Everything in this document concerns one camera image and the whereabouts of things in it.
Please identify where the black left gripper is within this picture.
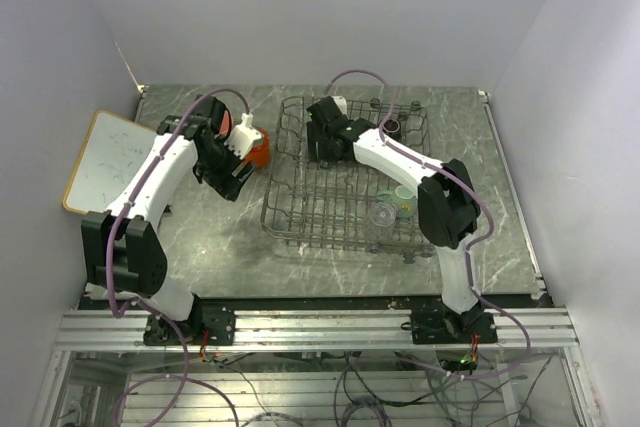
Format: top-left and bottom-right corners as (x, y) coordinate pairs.
(194, 133), (258, 202)

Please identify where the orange mug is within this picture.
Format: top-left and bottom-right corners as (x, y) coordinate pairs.
(245, 127), (271, 169)

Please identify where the pink plastic cup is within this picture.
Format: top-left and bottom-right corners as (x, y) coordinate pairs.
(219, 110), (233, 137)

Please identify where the black glossy mug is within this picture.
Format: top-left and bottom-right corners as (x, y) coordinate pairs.
(382, 118), (402, 142)

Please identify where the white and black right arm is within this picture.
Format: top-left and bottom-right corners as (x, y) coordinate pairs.
(307, 96), (485, 343)

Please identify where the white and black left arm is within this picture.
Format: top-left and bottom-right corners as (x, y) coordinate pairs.
(81, 90), (263, 344)

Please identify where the clear glass cup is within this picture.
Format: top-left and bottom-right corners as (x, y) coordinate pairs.
(364, 202), (396, 242)

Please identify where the mint green ceramic mug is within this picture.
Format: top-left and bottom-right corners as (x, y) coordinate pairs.
(376, 185), (418, 220)

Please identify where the yellow framed whiteboard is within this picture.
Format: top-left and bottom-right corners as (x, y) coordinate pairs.
(62, 110), (165, 215)

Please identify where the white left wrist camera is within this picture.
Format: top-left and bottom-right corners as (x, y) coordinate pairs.
(224, 113), (263, 159)

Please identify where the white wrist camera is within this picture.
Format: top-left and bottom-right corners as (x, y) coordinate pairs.
(331, 95), (348, 116)
(224, 113), (263, 159)

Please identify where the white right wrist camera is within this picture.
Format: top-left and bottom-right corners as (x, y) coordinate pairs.
(331, 95), (348, 116)

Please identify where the grey wire dish rack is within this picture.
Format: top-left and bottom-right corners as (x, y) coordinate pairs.
(261, 96), (434, 263)

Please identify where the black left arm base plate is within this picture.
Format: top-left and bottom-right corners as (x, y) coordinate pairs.
(143, 297), (236, 346)

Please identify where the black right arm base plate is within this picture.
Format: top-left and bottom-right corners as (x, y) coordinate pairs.
(400, 304), (498, 345)

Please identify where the aluminium mounting rail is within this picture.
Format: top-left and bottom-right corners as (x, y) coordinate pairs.
(54, 308), (579, 352)

